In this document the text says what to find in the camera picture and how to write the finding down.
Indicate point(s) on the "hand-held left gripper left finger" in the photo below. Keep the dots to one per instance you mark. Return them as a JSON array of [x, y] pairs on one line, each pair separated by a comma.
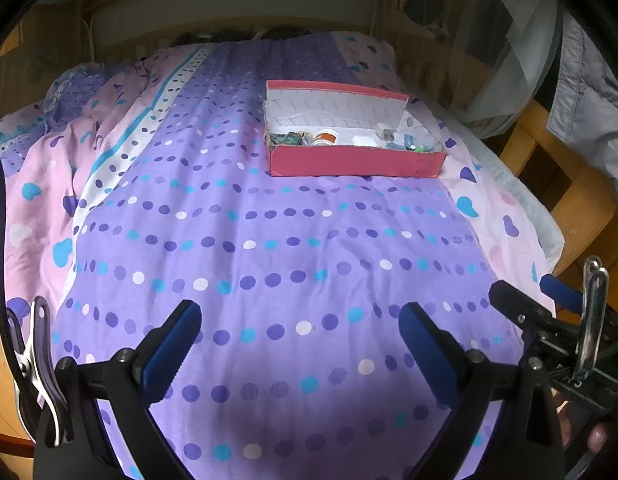
[[169, 355]]

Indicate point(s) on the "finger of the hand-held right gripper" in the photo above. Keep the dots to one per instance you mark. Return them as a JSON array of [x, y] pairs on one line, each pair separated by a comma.
[[561, 294], [519, 310]]

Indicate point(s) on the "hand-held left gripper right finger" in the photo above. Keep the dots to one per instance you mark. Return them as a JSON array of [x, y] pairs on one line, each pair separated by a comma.
[[429, 355]]

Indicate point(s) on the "red cardboard box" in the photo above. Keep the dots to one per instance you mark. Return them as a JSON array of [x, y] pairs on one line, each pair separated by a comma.
[[354, 162]]

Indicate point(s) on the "white charger plug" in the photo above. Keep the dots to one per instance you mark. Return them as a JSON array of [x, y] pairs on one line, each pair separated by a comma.
[[386, 131]]

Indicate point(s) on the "white rounded case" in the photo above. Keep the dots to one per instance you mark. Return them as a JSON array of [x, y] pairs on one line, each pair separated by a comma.
[[363, 140]]

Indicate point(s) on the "white plastic bottle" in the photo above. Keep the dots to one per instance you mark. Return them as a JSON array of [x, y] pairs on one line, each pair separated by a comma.
[[325, 137]]

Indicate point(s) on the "teal printed lighter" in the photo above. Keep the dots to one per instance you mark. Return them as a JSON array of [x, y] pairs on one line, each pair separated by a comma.
[[293, 138]]

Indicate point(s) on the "person's right hand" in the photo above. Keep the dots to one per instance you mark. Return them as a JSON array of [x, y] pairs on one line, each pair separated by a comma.
[[599, 437]]

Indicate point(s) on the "metal spring clip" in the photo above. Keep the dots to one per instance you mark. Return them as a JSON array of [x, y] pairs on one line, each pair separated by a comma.
[[591, 310], [36, 360]]

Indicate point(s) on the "white mattress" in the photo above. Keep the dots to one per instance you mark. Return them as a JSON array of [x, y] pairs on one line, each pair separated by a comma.
[[534, 210]]

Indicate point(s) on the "wooden chair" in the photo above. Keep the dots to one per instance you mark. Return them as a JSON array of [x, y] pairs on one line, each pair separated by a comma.
[[579, 200]]

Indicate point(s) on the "purple dotted bed sheet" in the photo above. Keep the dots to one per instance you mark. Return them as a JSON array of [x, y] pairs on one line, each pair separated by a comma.
[[269, 260]]

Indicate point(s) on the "grey jacket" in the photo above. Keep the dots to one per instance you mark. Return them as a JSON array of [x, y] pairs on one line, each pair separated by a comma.
[[594, 90]]

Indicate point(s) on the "plastic covered standing fan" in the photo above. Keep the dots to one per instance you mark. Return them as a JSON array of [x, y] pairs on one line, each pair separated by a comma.
[[514, 50]]

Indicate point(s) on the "dark hanging cloth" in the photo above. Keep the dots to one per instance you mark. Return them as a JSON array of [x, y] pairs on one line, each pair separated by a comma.
[[424, 10]]

